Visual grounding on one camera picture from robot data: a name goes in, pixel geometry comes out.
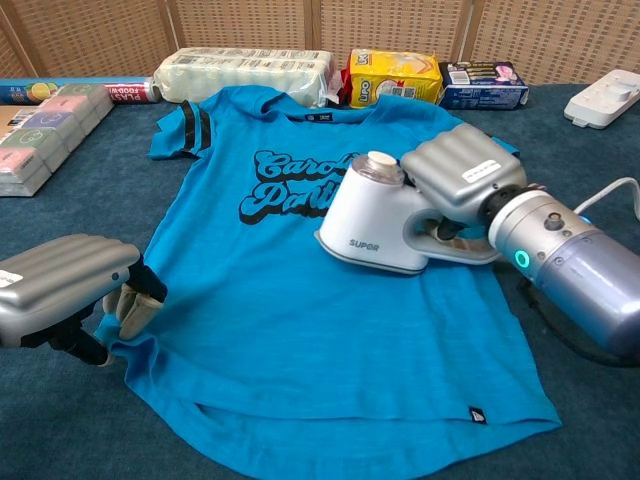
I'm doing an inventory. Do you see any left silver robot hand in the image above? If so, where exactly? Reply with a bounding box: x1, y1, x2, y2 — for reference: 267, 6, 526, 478
0, 233, 169, 367

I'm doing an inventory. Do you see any white handheld garment steamer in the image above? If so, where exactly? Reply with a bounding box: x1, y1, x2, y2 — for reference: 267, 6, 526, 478
313, 150, 504, 275

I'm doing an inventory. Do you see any white steamer power cord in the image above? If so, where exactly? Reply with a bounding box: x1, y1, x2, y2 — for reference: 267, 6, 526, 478
572, 177, 640, 221

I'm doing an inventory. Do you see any blue Carolina Panthers shirt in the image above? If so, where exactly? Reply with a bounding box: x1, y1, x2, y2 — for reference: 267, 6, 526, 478
94, 84, 564, 480

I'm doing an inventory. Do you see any dark teal table cover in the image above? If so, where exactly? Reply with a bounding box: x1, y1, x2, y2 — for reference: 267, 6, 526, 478
0, 82, 640, 480

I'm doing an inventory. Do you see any white power strip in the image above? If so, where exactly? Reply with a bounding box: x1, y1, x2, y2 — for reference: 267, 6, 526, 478
563, 68, 640, 130

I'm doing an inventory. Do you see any pastel pocket tissue multipack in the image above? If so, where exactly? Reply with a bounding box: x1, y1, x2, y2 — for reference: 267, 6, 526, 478
0, 83, 115, 198

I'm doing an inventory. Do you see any yellow tissue pack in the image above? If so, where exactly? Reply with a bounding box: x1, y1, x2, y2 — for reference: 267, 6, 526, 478
339, 48, 445, 110

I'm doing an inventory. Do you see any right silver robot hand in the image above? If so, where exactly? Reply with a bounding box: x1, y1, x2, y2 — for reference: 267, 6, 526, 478
399, 123, 529, 240

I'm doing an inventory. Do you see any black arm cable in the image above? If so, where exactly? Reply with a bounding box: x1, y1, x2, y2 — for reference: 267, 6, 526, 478
517, 277, 640, 370

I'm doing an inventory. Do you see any blue food wrap box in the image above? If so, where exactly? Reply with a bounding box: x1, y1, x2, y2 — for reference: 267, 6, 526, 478
0, 76, 161, 106

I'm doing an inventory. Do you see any white toilet paper pack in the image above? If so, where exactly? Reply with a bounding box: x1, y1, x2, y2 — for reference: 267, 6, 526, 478
152, 47, 337, 109

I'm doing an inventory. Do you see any wicker folding screen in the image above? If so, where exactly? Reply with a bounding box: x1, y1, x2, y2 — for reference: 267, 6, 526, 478
0, 0, 640, 86

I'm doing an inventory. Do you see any dark blue sanitary pad pack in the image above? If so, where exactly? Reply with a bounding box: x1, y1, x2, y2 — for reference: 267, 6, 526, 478
438, 60, 530, 111

